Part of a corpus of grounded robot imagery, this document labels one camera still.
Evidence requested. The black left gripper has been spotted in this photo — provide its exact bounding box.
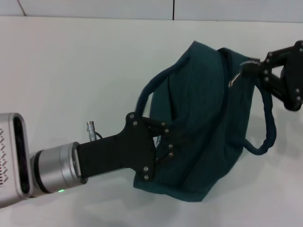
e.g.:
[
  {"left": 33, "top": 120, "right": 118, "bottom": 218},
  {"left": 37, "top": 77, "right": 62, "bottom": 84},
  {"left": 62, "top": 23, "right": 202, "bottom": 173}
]
[{"left": 77, "top": 112, "right": 177, "bottom": 183}]

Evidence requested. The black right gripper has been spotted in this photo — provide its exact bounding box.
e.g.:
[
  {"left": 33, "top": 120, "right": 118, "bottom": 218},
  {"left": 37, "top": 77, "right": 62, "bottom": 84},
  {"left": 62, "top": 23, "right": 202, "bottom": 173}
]
[{"left": 241, "top": 40, "right": 303, "bottom": 112}]

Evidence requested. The dark teal insulated lunch bag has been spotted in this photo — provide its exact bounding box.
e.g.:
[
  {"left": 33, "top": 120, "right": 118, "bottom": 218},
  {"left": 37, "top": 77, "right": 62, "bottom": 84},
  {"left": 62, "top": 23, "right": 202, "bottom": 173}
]
[{"left": 133, "top": 40, "right": 277, "bottom": 204}]

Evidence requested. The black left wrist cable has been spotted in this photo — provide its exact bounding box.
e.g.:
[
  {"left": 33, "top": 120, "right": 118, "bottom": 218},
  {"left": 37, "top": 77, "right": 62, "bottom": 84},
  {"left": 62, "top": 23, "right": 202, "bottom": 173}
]
[{"left": 86, "top": 120, "right": 104, "bottom": 143}]

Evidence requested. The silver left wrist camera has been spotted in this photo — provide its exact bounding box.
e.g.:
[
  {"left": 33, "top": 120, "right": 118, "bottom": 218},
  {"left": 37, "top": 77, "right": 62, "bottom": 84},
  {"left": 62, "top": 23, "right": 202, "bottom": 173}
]
[{"left": 0, "top": 113, "right": 34, "bottom": 199}]

